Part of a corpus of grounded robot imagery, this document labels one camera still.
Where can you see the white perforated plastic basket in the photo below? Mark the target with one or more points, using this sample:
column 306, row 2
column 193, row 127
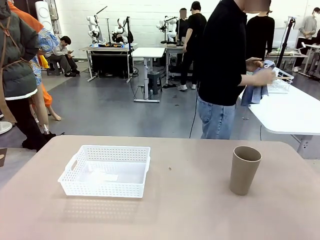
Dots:
column 75, row 186

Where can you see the white standing desk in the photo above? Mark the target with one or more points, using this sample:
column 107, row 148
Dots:
column 312, row 46

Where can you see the white height-adjustable desk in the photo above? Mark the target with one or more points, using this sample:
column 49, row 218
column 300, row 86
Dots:
column 147, row 52

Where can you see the person in grey top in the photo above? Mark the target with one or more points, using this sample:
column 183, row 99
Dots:
column 308, row 27

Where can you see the mannequin in orange clothes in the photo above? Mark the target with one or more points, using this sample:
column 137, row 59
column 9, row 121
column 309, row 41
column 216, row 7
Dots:
column 40, row 105

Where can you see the work table with black panel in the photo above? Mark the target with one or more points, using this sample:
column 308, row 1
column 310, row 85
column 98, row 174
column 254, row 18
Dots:
column 107, row 63

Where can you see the grey plastic stool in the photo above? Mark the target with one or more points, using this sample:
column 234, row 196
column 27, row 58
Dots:
column 154, row 80

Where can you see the black pole stand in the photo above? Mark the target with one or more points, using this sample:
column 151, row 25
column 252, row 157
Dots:
column 128, row 30

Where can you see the mannequin in grey vest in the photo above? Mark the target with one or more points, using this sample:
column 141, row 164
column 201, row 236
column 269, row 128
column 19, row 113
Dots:
column 17, row 62

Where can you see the white rounded table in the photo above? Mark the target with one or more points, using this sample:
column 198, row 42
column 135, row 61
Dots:
column 287, row 112

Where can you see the taupe brown tall cup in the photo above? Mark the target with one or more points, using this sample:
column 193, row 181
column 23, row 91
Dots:
column 243, row 175

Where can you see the person in black shirt, jeans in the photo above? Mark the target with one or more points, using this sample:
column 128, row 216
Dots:
column 220, row 62

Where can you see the black tripod stand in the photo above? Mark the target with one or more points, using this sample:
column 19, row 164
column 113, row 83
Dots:
column 285, row 42

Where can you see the person's left hand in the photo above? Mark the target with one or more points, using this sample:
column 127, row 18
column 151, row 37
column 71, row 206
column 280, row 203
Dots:
column 255, row 64

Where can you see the seated person with phone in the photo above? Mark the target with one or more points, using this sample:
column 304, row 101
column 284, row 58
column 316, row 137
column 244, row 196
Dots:
column 61, row 53

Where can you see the person's right hand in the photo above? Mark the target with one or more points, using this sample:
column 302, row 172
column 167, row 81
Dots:
column 264, row 78

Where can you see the white floor fan base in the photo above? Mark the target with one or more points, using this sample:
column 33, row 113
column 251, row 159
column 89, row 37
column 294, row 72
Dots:
column 5, row 127

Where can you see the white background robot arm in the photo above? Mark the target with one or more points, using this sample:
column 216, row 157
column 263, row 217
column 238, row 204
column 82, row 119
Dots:
column 92, row 27
column 171, row 27
column 120, row 30

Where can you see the person in black sweater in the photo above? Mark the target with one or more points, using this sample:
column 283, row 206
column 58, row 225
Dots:
column 260, row 35

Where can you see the blue cleaning cloth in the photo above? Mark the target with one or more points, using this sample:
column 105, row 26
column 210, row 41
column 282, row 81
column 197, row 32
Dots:
column 255, row 96

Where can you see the light wooden work table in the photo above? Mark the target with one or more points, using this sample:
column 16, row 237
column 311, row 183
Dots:
column 172, row 48

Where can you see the yellow cloth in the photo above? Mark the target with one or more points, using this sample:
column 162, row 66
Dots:
column 44, row 62

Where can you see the person's right forearm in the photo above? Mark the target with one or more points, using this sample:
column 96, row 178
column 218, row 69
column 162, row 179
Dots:
column 250, row 79

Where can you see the standing person in black clothes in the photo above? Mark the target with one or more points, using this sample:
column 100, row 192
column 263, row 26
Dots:
column 195, row 37

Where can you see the brown board piece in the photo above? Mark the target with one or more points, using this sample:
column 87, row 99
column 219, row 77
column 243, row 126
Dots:
column 3, row 157

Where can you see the person with blurred face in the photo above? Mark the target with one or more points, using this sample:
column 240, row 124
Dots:
column 182, row 25

